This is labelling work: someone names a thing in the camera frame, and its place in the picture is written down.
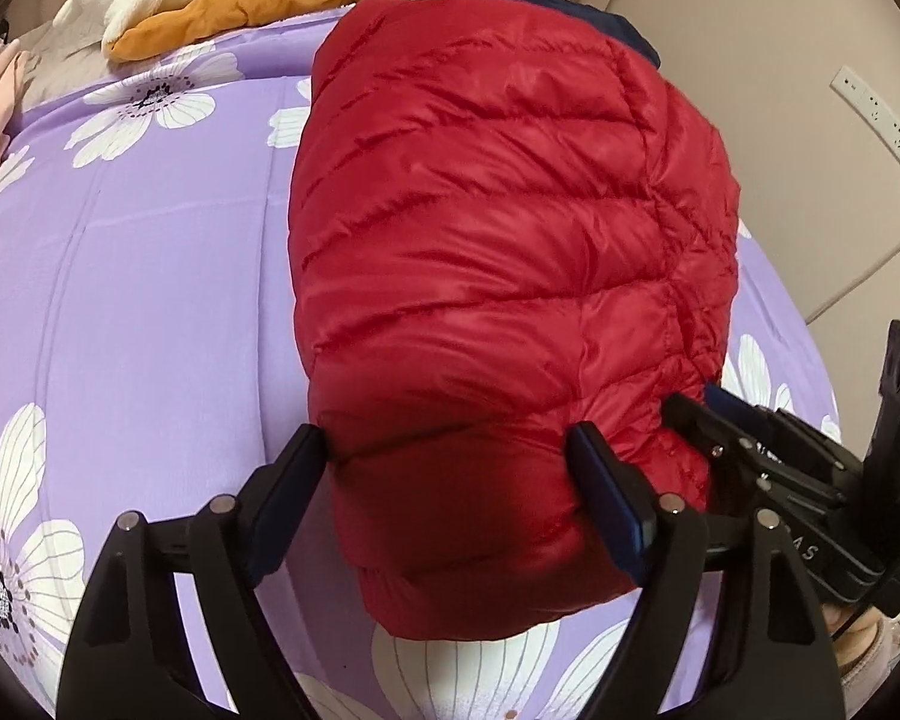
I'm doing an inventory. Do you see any white wall power strip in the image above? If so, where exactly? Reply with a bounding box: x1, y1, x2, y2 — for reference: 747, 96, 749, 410
831, 66, 900, 190

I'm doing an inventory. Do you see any grey cloth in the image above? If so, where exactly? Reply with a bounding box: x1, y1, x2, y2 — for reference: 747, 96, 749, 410
11, 19, 117, 112

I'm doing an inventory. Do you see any orange garment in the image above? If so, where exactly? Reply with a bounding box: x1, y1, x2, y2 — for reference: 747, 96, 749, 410
109, 0, 368, 65

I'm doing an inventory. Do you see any red puffer jacket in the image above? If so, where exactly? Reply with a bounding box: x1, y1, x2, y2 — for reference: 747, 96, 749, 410
289, 0, 743, 642

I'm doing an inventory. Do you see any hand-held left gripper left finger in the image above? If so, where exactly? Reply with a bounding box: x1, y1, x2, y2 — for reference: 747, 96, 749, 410
55, 424, 332, 720

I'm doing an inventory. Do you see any purple floral bed sheet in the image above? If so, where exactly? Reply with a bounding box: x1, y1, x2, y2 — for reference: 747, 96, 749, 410
0, 7, 845, 720

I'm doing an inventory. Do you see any white cable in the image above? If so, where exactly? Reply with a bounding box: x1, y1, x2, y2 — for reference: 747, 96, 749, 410
806, 187, 900, 325

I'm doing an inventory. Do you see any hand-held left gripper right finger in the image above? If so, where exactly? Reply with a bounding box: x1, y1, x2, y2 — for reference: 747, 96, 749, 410
566, 420, 845, 720

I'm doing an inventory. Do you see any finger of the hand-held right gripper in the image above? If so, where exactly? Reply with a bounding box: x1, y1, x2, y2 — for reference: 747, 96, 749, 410
703, 382, 833, 462
658, 392, 767, 482

